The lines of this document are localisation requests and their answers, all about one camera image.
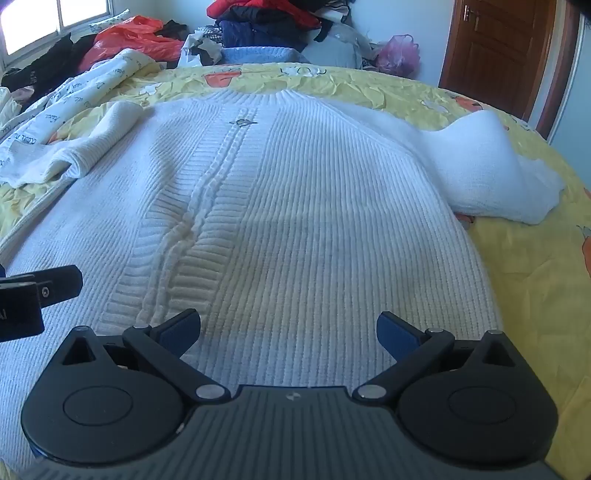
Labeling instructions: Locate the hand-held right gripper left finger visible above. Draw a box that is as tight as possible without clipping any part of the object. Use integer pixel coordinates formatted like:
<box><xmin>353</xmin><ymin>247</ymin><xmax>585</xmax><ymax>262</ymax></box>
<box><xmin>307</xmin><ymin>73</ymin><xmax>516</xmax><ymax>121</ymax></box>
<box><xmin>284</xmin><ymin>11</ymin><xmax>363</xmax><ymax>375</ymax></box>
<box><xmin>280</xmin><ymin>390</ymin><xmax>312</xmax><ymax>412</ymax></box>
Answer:
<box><xmin>58</xmin><ymin>308</ymin><xmax>232</xmax><ymax>407</ymax></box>

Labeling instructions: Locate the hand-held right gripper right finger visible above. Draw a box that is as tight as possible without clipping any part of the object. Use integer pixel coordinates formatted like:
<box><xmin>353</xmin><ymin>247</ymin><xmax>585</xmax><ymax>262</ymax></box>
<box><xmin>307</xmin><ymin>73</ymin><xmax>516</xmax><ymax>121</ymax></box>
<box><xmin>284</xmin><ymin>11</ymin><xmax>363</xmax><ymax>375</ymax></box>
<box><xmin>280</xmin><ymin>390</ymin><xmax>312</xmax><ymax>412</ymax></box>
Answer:
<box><xmin>352</xmin><ymin>311</ymin><xmax>522</xmax><ymax>407</ymax></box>

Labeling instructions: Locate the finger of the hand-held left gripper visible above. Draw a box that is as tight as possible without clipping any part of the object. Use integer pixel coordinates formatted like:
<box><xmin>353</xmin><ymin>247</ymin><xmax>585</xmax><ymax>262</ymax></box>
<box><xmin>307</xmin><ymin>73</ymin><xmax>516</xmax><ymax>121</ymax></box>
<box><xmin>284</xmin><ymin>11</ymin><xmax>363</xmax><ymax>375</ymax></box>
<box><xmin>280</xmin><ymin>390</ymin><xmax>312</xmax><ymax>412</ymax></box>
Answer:
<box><xmin>34</xmin><ymin>265</ymin><xmax>84</xmax><ymax>306</ymax></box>

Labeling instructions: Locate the white knit sweater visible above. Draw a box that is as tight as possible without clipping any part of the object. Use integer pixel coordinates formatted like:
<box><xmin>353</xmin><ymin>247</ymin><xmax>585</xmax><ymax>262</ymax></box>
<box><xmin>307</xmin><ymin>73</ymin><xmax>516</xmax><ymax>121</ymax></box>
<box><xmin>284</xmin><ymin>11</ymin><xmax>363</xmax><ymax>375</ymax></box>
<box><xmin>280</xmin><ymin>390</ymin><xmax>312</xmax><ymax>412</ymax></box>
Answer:
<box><xmin>0</xmin><ymin>88</ymin><xmax>566</xmax><ymax>464</ymax></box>

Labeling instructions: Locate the pile of clothes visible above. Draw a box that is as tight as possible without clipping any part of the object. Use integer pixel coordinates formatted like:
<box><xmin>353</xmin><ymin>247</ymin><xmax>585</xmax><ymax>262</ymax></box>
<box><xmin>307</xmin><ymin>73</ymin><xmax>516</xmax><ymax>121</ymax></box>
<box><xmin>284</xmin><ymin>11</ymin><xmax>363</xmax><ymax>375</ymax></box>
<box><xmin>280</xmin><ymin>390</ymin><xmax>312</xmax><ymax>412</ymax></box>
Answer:
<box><xmin>157</xmin><ymin>0</ymin><xmax>384</xmax><ymax>70</ymax></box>

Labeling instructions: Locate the yellow printed quilt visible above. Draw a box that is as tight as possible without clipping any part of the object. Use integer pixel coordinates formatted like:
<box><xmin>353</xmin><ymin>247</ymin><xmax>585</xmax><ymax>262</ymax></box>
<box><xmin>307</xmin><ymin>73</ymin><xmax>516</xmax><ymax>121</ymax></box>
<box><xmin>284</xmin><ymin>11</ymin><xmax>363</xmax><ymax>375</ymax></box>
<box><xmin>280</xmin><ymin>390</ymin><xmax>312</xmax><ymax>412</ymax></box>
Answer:
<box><xmin>0</xmin><ymin>62</ymin><xmax>591</xmax><ymax>480</ymax></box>

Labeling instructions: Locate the white printed cloth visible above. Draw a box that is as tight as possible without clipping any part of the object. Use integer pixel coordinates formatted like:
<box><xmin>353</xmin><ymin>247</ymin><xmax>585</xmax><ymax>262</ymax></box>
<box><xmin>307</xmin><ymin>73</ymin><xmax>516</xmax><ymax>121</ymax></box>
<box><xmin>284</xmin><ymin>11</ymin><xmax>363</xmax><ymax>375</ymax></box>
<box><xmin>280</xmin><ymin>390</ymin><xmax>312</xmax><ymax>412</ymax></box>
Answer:
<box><xmin>0</xmin><ymin>47</ymin><xmax>167</xmax><ymax>188</ymax></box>

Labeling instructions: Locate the black garment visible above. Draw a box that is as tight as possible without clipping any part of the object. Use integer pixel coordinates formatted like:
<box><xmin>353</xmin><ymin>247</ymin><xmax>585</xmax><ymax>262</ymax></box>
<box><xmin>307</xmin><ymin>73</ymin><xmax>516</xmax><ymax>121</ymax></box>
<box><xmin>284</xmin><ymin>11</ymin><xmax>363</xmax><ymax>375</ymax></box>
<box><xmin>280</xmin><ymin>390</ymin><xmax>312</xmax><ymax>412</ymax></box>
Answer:
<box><xmin>0</xmin><ymin>32</ymin><xmax>100</xmax><ymax>100</ymax></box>

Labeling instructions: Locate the red plastic bag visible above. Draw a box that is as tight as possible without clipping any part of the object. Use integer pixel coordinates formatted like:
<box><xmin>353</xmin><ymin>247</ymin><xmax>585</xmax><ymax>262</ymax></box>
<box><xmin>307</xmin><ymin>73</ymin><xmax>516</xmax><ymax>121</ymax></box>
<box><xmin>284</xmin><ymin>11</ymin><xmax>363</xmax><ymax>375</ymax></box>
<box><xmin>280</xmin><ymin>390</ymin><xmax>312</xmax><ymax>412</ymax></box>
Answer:
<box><xmin>78</xmin><ymin>15</ymin><xmax>185</xmax><ymax>72</ymax></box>

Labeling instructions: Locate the window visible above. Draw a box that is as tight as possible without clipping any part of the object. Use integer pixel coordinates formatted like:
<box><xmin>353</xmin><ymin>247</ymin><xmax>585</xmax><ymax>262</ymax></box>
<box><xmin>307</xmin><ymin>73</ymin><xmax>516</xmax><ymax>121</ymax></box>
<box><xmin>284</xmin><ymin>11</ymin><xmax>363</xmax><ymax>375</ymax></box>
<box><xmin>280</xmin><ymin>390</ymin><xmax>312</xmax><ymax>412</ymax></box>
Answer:
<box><xmin>0</xmin><ymin>0</ymin><xmax>116</xmax><ymax>65</ymax></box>

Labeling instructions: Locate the pink plastic bag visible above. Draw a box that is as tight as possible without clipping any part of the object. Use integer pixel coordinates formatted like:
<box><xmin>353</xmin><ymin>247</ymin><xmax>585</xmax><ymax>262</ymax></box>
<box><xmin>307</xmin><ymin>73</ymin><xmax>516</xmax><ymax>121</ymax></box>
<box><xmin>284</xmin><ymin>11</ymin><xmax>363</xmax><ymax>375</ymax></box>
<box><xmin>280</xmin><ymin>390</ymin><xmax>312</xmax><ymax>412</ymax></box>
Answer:
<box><xmin>375</xmin><ymin>34</ymin><xmax>422</xmax><ymax>77</ymax></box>

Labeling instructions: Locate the light blue knit garment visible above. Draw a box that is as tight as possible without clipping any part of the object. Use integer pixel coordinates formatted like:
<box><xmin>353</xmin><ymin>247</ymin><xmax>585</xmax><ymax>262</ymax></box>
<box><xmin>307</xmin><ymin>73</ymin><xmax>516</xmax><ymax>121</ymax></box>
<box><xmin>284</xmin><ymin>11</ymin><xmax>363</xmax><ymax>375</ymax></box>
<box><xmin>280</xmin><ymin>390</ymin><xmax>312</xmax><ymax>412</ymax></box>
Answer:
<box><xmin>221</xmin><ymin>46</ymin><xmax>310</xmax><ymax>65</ymax></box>

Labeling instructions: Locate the brown wooden door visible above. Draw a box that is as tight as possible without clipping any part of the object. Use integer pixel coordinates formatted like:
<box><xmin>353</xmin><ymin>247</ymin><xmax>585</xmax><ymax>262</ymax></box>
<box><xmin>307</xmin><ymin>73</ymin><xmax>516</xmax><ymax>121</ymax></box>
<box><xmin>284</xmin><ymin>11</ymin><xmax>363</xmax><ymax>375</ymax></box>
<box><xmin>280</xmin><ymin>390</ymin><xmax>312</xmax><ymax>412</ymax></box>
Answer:
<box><xmin>438</xmin><ymin>0</ymin><xmax>580</xmax><ymax>132</ymax></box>

